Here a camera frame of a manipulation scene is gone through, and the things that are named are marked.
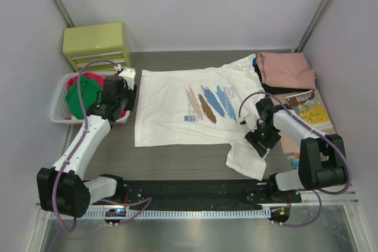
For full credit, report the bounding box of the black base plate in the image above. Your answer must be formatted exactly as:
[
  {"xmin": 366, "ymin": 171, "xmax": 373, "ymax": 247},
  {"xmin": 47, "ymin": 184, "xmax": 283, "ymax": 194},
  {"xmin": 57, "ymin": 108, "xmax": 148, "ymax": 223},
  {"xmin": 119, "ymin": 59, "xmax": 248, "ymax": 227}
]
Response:
[{"xmin": 108, "ymin": 179, "xmax": 302, "ymax": 211}]

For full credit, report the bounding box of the white plastic basket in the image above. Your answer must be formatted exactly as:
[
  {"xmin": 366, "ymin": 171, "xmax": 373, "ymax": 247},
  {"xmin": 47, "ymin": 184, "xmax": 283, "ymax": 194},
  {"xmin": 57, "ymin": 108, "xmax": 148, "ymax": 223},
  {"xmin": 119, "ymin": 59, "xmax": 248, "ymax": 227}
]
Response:
[{"xmin": 50, "ymin": 71, "xmax": 130, "ymax": 130}]

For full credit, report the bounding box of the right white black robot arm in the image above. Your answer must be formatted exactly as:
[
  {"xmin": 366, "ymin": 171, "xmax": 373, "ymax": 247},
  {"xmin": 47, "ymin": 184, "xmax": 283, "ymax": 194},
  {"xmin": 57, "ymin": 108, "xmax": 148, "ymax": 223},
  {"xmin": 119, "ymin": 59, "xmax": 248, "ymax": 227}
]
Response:
[{"xmin": 241, "ymin": 98, "xmax": 351, "ymax": 194}]

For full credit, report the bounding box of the red t shirt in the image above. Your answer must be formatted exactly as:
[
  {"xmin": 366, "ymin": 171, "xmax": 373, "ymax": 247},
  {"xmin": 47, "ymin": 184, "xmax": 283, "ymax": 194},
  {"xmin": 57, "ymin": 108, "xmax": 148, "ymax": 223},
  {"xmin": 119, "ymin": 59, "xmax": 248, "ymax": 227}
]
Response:
[{"xmin": 66, "ymin": 71, "xmax": 131, "ymax": 123}]

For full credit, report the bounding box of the yellow picture book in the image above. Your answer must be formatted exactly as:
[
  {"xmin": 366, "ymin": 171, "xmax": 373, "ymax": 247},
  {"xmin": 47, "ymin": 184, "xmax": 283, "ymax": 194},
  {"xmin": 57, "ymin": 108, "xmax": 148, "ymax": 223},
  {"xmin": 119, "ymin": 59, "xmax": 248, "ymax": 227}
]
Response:
[{"xmin": 285, "ymin": 90, "xmax": 332, "ymax": 130}]

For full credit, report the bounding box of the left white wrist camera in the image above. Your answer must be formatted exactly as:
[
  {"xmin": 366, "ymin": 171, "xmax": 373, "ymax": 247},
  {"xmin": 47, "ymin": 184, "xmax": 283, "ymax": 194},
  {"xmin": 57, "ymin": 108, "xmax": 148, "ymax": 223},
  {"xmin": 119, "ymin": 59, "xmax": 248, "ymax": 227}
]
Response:
[{"xmin": 114, "ymin": 64, "xmax": 136, "ymax": 90}]

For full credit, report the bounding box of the yellow-green drawer box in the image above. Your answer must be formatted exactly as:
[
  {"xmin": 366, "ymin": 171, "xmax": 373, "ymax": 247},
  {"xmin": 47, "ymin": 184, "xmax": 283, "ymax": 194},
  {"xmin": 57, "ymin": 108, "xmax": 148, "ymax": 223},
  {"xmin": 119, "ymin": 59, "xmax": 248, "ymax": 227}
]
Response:
[{"xmin": 63, "ymin": 22, "xmax": 131, "ymax": 72}]

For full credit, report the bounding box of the white printed t shirt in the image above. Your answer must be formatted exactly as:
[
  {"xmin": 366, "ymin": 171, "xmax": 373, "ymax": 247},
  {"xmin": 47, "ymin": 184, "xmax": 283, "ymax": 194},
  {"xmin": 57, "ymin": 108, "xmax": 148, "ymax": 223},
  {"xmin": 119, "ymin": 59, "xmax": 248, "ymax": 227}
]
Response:
[{"xmin": 134, "ymin": 54, "xmax": 266, "ymax": 180}]

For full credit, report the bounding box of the white slotted cable duct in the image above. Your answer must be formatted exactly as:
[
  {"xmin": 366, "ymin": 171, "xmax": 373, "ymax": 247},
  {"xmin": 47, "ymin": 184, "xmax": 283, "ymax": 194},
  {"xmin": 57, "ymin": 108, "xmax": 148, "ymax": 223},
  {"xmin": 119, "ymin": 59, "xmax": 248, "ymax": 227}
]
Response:
[{"xmin": 50, "ymin": 208, "xmax": 272, "ymax": 220}]

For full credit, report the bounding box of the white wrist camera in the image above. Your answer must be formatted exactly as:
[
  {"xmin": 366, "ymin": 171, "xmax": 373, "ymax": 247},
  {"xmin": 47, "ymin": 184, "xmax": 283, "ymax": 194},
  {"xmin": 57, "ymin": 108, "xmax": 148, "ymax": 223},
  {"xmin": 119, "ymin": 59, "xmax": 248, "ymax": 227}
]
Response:
[
  {"xmin": 114, "ymin": 64, "xmax": 136, "ymax": 90},
  {"xmin": 240, "ymin": 113, "xmax": 259, "ymax": 131}
]

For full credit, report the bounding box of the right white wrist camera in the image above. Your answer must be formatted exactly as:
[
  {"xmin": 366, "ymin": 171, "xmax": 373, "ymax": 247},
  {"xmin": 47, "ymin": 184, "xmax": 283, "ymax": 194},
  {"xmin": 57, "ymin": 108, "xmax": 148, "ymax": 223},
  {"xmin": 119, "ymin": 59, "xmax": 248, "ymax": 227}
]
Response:
[{"xmin": 240, "ymin": 113, "xmax": 259, "ymax": 131}]

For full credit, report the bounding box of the pink folded t shirt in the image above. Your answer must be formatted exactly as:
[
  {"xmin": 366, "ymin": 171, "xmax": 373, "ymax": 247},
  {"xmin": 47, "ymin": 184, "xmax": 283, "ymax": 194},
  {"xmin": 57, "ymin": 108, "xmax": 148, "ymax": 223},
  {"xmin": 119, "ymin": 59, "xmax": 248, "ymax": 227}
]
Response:
[{"xmin": 257, "ymin": 53, "xmax": 315, "ymax": 89}]

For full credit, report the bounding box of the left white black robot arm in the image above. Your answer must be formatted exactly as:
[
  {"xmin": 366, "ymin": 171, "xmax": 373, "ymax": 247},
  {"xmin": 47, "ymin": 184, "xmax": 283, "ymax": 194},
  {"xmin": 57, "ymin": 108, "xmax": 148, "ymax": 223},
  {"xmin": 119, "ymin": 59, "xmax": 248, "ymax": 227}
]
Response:
[{"xmin": 37, "ymin": 69, "xmax": 137, "ymax": 218}]

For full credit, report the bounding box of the black folded t shirt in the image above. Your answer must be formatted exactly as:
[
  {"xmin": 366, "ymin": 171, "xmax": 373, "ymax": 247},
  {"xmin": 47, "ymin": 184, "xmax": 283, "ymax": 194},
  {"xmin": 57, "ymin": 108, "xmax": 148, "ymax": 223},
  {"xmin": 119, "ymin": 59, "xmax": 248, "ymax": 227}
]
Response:
[{"xmin": 251, "ymin": 58, "xmax": 314, "ymax": 96}]

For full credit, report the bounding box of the green t shirt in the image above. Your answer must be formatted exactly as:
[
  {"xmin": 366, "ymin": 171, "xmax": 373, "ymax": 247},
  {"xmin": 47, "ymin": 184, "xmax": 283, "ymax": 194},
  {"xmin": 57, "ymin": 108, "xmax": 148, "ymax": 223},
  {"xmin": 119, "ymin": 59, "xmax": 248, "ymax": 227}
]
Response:
[{"xmin": 64, "ymin": 75, "xmax": 104, "ymax": 120}]

